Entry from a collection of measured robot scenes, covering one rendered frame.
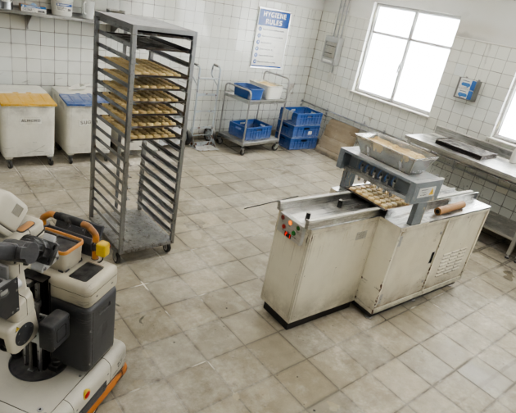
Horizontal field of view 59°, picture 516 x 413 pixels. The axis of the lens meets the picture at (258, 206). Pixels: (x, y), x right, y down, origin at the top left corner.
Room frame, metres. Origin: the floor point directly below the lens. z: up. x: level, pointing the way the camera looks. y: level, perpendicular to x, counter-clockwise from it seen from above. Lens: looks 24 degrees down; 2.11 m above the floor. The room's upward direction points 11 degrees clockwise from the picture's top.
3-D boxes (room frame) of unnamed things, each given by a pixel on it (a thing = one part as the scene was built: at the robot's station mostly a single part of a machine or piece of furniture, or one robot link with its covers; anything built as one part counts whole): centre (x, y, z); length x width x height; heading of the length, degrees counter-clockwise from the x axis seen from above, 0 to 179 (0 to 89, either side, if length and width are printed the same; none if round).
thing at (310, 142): (7.45, -0.40, 0.10); 0.60 x 0.40 x 0.20; 131
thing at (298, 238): (2.76, -0.24, 0.77); 0.24 x 0.04 x 0.14; 41
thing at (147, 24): (3.44, 1.04, 0.93); 0.64 x 0.51 x 1.78; 43
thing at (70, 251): (1.83, 0.91, 0.87); 0.23 x 0.15 x 0.11; 77
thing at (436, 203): (3.48, -1.40, 0.88); 1.28 x 0.01 x 0.07; 131
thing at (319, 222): (3.29, -1.08, 0.87); 2.01 x 0.03 x 0.07; 131
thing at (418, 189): (3.32, -0.90, 1.01); 0.72 x 0.33 x 0.34; 41
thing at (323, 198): (3.51, -0.89, 0.87); 2.01 x 0.03 x 0.07; 131
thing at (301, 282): (2.99, -0.52, 0.45); 0.70 x 0.34 x 0.90; 131
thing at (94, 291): (1.81, 0.91, 0.59); 0.55 x 0.34 x 0.83; 77
